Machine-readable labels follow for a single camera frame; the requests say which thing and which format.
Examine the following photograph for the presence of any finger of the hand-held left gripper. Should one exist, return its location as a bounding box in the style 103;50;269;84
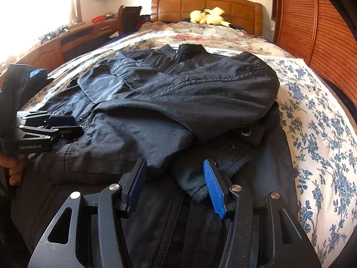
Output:
17;111;77;128
19;125;84;143

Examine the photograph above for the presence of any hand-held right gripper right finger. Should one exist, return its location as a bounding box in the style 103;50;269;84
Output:
203;159;320;268

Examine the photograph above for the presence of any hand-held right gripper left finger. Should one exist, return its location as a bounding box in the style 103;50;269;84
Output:
27;157;148;268

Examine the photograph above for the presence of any black jacket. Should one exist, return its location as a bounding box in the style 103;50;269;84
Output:
11;44;293;268

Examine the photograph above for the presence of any person's left hand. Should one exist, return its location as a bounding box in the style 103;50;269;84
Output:
0;155;27;186

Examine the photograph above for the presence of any blue sweater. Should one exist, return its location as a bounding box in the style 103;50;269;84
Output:
30;68;47;83

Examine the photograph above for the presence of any wooden desk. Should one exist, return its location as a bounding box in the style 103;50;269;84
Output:
11;18;120;73

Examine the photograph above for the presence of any wood-framed window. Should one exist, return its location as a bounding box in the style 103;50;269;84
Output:
0;0;83;62

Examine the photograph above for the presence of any dark wooden chair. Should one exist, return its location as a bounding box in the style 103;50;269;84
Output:
117;5;152;35

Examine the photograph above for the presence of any pink floral bedspread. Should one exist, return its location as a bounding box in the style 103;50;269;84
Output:
112;22;285;59

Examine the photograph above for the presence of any wooden bed headboard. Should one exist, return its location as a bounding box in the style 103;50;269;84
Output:
151;0;263;37

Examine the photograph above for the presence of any yellow plush toy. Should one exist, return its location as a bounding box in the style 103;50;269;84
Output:
190;7;232;28

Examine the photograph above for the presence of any wooden louvered wardrobe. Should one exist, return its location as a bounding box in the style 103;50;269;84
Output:
272;0;357;109

